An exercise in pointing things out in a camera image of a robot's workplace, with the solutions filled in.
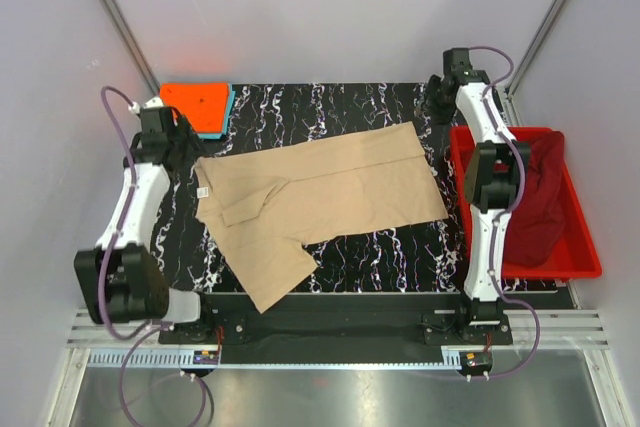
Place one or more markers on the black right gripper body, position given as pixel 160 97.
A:
pixel 435 97

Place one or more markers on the controller board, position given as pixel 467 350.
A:
pixel 206 357
pixel 478 359

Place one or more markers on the folded orange t-shirt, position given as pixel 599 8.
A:
pixel 185 98

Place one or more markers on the aluminium corner post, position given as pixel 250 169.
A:
pixel 545 28
pixel 116 16

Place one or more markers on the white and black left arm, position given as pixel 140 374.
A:
pixel 120 280

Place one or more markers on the left aluminium corner post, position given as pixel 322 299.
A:
pixel 116 16

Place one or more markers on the right controller board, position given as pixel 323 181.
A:
pixel 478 359

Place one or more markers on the right aluminium corner post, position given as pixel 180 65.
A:
pixel 545 28

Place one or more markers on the folded teal t-shirt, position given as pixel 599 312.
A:
pixel 215 105

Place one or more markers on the dark red t-shirt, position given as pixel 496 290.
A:
pixel 538 223

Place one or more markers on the aluminium frame rail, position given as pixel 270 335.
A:
pixel 566 330

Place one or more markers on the left controller board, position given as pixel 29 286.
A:
pixel 206 357

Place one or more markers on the beige t-shirt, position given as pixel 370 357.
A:
pixel 263 208

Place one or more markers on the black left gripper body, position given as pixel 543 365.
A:
pixel 185 142

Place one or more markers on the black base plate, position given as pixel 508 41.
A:
pixel 435 318

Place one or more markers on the black marble-pattern mat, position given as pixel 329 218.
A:
pixel 428 257

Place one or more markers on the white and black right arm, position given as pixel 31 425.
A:
pixel 494 184

